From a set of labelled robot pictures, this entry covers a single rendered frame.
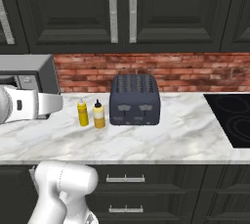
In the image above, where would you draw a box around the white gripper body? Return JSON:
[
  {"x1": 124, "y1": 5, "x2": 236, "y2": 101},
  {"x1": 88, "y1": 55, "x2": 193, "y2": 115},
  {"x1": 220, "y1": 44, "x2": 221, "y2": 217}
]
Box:
[{"x1": 36, "y1": 92, "x2": 64, "y2": 120}]

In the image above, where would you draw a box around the black-capped yellow mustard bottle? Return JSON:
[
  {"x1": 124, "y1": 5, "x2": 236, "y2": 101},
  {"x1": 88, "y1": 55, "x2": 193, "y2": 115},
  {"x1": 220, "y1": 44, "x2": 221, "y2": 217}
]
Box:
[{"x1": 92, "y1": 99, "x2": 106, "y2": 130}]

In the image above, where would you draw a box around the grey microwave oven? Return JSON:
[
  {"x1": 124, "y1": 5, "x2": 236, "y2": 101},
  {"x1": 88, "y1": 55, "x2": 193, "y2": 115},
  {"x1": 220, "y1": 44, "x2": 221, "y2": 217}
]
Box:
[{"x1": 0, "y1": 54, "x2": 62, "y2": 120}]

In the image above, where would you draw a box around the dark grey toaster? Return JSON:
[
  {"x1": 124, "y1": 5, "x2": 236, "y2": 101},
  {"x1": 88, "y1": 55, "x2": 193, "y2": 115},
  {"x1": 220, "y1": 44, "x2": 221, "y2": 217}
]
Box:
[{"x1": 108, "y1": 73, "x2": 162, "y2": 127}]

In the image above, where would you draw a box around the dark base cupboard door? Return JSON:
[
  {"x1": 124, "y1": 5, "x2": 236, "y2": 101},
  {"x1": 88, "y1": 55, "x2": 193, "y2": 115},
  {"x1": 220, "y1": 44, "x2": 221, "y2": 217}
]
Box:
[
  {"x1": 191, "y1": 164, "x2": 250, "y2": 224},
  {"x1": 0, "y1": 165, "x2": 40, "y2": 224}
]

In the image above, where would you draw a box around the dark drawer front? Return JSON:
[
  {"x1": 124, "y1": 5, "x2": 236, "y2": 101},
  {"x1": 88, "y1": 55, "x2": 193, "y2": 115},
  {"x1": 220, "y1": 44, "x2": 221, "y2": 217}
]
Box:
[
  {"x1": 85, "y1": 192, "x2": 201, "y2": 224},
  {"x1": 88, "y1": 164, "x2": 207, "y2": 195}
]

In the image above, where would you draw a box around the black hob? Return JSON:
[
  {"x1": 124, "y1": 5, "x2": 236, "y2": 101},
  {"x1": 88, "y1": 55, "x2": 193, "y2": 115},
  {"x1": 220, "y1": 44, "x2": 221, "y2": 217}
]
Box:
[{"x1": 202, "y1": 93, "x2": 250, "y2": 150}]

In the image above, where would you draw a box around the silver cupboard handle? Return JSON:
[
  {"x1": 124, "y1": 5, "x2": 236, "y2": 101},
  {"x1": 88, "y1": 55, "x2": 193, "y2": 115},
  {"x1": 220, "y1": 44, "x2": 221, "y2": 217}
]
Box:
[
  {"x1": 0, "y1": 0, "x2": 16, "y2": 46},
  {"x1": 107, "y1": 0, "x2": 119, "y2": 44},
  {"x1": 128, "y1": 0, "x2": 139, "y2": 44}
]

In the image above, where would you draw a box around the dark wall cupboard door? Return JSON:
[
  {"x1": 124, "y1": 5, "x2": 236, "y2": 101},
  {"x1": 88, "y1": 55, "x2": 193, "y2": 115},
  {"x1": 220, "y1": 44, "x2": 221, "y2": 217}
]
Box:
[
  {"x1": 10, "y1": 0, "x2": 127, "y2": 55},
  {"x1": 124, "y1": 0, "x2": 238, "y2": 54},
  {"x1": 0, "y1": 0, "x2": 31, "y2": 55},
  {"x1": 220, "y1": 0, "x2": 250, "y2": 53}
]

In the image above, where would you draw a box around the silver drawer handle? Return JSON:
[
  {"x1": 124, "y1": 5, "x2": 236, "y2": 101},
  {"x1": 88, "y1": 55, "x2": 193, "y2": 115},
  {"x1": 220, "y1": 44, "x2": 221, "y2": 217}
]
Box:
[
  {"x1": 105, "y1": 174, "x2": 146, "y2": 184},
  {"x1": 107, "y1": 204, "x2": 145, "y2": 214}
]

